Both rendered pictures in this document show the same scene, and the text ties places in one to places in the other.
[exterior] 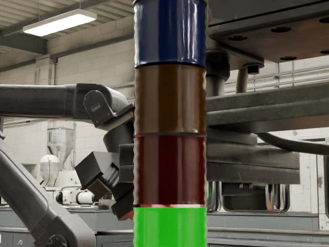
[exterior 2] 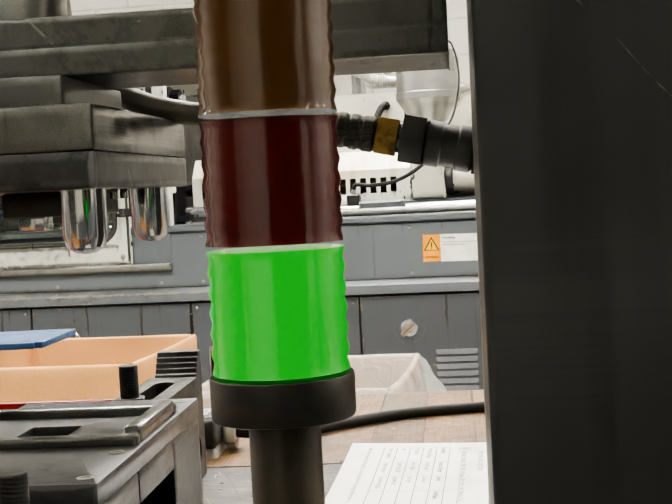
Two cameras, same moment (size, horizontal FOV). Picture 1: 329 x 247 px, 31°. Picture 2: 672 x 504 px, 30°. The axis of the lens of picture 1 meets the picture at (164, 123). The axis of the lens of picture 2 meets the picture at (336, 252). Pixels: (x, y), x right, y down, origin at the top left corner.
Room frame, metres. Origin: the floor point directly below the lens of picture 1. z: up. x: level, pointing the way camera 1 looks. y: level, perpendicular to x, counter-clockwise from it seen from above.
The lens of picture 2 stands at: (0.01, 0.17, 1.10)
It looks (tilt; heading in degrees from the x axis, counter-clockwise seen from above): 3 degrees down; 327
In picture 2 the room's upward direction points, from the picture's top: 3 degrees counter-clockwise
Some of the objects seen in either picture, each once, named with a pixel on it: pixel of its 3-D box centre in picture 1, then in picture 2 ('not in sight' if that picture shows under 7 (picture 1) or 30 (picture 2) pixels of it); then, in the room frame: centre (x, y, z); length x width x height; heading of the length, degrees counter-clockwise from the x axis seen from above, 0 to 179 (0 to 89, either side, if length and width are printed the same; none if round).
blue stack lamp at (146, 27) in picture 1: (170, 38); not in sight; (0.31, 0.00, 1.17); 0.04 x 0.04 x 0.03
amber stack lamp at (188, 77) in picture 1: (170, 104); (264, 52); (0.31, 0.00, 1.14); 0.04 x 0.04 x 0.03
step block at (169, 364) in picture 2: not in sight; (173, 420); (0.79, -0.20, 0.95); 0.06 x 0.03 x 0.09; 141
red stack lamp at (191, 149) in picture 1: (170, 171); (271, 181); (0.31, 0.00, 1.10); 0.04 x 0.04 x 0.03
